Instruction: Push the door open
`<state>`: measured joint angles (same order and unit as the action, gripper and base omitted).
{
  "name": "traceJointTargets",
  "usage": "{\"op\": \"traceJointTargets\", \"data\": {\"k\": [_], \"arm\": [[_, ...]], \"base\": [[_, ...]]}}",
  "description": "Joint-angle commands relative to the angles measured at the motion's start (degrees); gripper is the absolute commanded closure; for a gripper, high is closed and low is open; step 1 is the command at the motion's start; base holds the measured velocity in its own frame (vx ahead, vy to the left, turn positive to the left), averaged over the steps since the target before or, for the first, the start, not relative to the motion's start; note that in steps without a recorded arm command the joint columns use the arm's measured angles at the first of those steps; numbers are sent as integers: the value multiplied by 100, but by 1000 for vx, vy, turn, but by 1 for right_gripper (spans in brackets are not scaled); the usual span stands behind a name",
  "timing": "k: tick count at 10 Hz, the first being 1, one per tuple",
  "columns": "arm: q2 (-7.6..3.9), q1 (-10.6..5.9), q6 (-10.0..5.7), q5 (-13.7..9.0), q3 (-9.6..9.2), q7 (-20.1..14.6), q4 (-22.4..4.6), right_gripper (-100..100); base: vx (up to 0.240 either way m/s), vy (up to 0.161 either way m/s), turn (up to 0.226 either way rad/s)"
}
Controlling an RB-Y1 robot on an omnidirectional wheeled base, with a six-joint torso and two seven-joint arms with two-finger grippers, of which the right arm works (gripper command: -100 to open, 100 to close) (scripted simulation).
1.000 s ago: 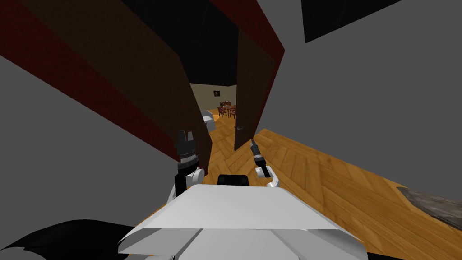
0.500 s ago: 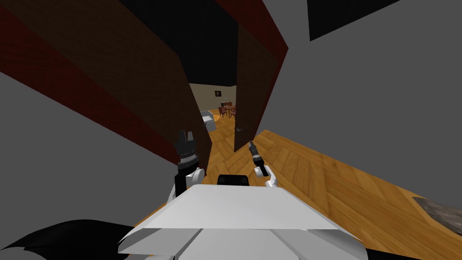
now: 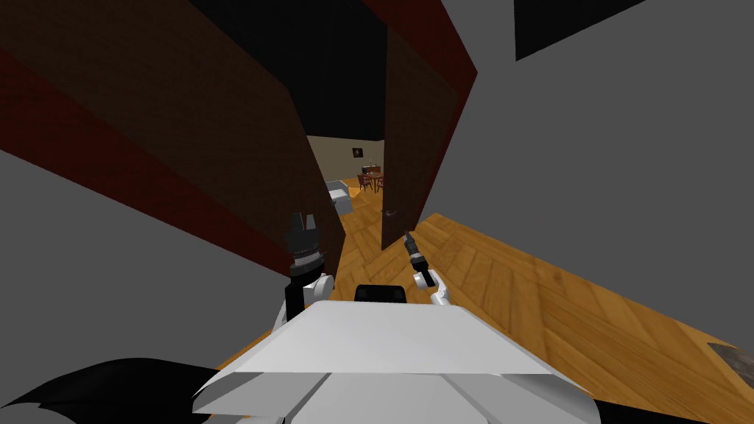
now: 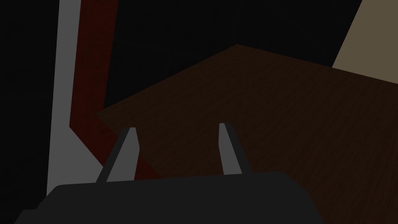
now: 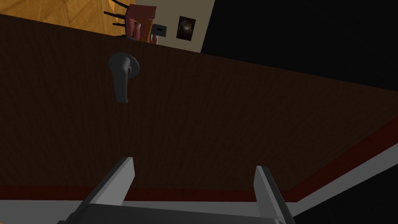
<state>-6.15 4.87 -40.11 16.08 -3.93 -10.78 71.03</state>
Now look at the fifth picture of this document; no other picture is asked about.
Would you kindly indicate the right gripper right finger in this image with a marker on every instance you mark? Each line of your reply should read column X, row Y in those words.
column 267, row 193

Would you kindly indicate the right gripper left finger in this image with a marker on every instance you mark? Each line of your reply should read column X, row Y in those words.
column 119, row 183

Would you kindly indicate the dark brown door leaf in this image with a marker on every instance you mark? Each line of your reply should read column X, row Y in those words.
column 217, row 124

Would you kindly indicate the red-brown chair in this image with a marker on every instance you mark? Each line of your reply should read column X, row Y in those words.
column 138, row 21

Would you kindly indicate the dark framed wall picture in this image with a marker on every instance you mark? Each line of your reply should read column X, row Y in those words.
column 186, row 28

